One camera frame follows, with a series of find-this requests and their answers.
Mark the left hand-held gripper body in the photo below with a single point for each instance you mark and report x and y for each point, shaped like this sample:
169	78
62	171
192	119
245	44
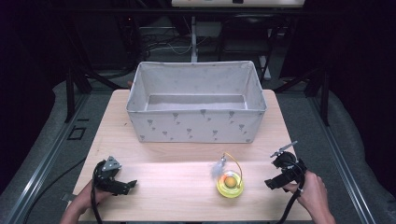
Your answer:
107	179

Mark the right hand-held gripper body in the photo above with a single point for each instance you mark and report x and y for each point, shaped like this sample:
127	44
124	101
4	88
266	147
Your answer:
288	166

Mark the yellow feather cat toy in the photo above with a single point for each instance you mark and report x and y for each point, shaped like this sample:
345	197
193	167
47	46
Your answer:
230	186

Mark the grey printed fabric storage box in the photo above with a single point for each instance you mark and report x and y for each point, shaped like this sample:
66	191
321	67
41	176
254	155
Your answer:
196	127

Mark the person's left hand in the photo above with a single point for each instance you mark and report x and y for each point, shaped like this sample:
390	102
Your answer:
90	197

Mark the person's right hand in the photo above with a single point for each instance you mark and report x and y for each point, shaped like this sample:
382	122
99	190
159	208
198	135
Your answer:
311	189

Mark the black metal stand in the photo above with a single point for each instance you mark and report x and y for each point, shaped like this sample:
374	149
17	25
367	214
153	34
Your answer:
325	96
70	93

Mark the black chair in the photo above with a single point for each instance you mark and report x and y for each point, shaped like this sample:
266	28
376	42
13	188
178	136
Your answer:
249	34

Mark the white desk leg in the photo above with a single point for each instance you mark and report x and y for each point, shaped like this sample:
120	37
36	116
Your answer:
194	40

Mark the aluminium floor rail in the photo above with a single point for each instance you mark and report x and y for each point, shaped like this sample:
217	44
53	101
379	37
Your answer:
40	165
342	161

